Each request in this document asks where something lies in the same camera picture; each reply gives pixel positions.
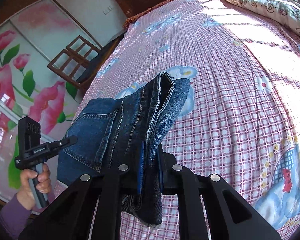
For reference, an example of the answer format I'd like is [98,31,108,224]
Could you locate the blue denim jeans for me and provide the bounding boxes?
[57,72,190,228]

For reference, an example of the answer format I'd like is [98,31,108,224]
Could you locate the person left hand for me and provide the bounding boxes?
[16,163,52,211]

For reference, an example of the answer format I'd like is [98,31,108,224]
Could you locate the pink checked bed sheet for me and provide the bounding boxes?
[79,0,300,239]

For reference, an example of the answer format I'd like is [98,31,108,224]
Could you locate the wooden chair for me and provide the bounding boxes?
[47,35,102,91]

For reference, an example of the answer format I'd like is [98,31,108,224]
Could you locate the dark clothing on chair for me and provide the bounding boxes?
[77,30,127,84]

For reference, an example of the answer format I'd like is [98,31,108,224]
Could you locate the white wall switch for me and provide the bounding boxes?
[103,6,113,15]

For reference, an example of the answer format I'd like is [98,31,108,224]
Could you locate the purple sleeve forearm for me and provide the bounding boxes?
[0,194,32,239]

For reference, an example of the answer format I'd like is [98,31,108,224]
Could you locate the floral sliding wardrobe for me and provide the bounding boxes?
[0,0,102,202]

